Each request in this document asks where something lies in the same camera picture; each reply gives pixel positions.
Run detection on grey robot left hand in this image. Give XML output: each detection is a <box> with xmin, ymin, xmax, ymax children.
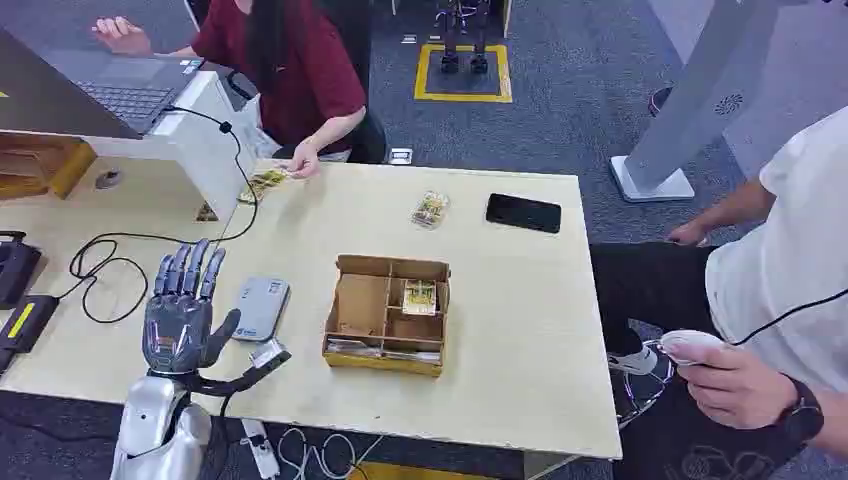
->
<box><xmin>141</xmin><ymin>239</ymin><xmax>243</xmax><ymax>377</ymax></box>

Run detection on grey flat power bank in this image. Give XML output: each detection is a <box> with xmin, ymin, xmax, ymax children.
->
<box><xmin>231</xmin><ymin>276</ymin><xmax>292</xmax><ymax>344</ymax></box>

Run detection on white power strip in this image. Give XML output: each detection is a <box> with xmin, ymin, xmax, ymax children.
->
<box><xmin>239</xmin><ymin>417</ymin><xmax>282</xmax><ymax>480</ymax></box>

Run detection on black device with yellow label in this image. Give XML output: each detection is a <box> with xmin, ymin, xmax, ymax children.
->
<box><xmin>0</xmin><ymin>294</ymin><xmax>62</xmax><ymax>377</ymax></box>

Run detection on black desk device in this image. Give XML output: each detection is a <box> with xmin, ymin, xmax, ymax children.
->
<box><xmin>0</xmin><ymin>229</ymin><xmax>43</xmax><ymax>311</ymax></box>

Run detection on wooden compartment box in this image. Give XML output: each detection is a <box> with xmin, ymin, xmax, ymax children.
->
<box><xmin>321</xmin><ymin>254</ymin><xmax>452</xmax><ymax>379</ymax></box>

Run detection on white riser box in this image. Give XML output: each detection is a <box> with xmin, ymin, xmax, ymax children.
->
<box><xmin>84</xmin><ymin>69</ymin><xmax>261</xmax><ymax>224</ymax></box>

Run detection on stack of sleeved cards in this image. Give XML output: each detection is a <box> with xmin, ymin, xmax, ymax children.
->
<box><xmin>325</xmin><ymin>337</ymin><xmax>444</xmax><ymax>366</ymax></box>

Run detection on seated person's left hand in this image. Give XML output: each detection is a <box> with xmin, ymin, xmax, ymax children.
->
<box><xmin>288</xmin><ymin>139</ymin><xmax>323</xmax><ymax>181</ymax></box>

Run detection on seated person's hand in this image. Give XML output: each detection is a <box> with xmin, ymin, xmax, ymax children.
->
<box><xmin>91</xmin><ymin>15</ymin><xmax>155</xmax><ymax>58</ymax></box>
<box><xmin>288</xmin><ymin>139</ymin><xmax>323</xmax><ymax>181</ymax></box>

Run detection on wooden crate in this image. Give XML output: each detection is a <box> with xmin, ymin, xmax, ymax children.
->
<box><xmin>0</xmin><ymin>131</ymin><xmax>99</xmax><ymax>202</ymax></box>

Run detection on printed card standing in compartment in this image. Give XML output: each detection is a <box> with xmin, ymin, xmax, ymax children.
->
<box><xmin>402</xmin><ymin>278</ymin><xmax>439</xmax><ymax>318</ymax></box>

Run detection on dark grey laptop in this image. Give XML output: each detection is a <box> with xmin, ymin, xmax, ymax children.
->
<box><xmin>0</xmin><ymin>26</ymin><xmax>207</xmax><ymax>141</ymax></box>

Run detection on card in clear sleeve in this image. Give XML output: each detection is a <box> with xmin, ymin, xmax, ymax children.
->
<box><xmin>409</xmin><ymin>190</ymin><xmax>452</xmax><ymax>231</ymax></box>

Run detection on seated person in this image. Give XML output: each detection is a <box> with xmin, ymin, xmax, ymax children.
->
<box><xmin>91</xmin><ymin>0</ymin><xmax>370</xmax><ymax>181</ymax></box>

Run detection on seated person's right hand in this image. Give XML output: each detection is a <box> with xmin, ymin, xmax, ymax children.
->
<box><xmin>91</xmin><ymin>15</ymin><xmax>155</xmax><ymax>58</ymax></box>

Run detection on yellow tape square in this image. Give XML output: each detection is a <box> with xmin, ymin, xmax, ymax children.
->
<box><xmin>413</xmin><ymin>42</ymin><xmax>514</xmax><ymax>105</ymax></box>

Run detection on black smartphone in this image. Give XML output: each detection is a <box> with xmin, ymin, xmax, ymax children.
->
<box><xmin>484</xmin><ymin>192</ymin><xmax>564</xmax><ymax>235</ymax></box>

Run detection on black robot legs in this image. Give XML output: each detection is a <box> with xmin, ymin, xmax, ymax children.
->
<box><xmin>433</xmin><ymin>0</ymin><xmax>496</xmax><ymax>76</ymax></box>

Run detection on white and black shoe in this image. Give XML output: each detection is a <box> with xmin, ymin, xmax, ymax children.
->
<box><xmin>607</xmin><ymin>343</ymin><xmax>662</xmax><ymax>378</ymax></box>

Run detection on white handheld controller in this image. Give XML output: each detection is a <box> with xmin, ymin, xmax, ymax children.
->
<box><xmin>658</xmin><ymin>329</ymin><xmax>728</xmax><ymax>368</ymax></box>

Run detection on standing person's right hand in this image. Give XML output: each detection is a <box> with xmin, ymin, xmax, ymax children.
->
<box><xmin>666</xmin><ymin>217</ymin><xmax>715</xmax><ymax>248</ymax></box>

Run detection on standing person's hand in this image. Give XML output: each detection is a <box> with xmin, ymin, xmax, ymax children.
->
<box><xmin>674</xmin><ymin>343</ymin><xmax>801</xmax><ymax>433</ymax></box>
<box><xmin>666</xmin><ymin>217</ymin><xmax>715</xmax><ymax>248</ymax></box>

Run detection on white pillar stand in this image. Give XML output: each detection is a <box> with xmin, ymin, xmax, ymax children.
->
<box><xmin>608</xmin><ymin>0</ymin><xmax>813</xmax><ymax>204</ymax></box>

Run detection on standing person's left hand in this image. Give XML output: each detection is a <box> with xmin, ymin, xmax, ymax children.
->
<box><xmin>674</xmin><ymin>343</ymin><xmax>801</xmax><ymax>433</ymax></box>

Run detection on standing person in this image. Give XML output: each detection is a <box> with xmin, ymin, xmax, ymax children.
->
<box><xmin>588</xmin><ymin>104</ymin><xmax>848</xmax><ymax>480</ymax></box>

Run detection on black wristwatch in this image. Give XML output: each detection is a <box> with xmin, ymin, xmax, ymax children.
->
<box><xmin>774</xmin><ymin>376</ymin><xmax>827</xmax><ymax>446</ymax></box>

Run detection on white loose cable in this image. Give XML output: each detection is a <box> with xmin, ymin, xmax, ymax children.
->
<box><xmin>275</xmin><ymin>427</ymin><xmax>386</xmax><ymax>480</ymax></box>

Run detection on black thin cable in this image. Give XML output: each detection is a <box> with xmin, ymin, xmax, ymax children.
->
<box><xmin>68</xmin><ymin>104</ymin><xmax>260</xmax><ymax>326</ymax></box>

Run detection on black controller cable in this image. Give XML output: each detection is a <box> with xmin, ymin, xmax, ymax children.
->
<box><xmin>731</xmin><ymin>286</ymin><xmax>848</xmax><ymax>348</ymax></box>

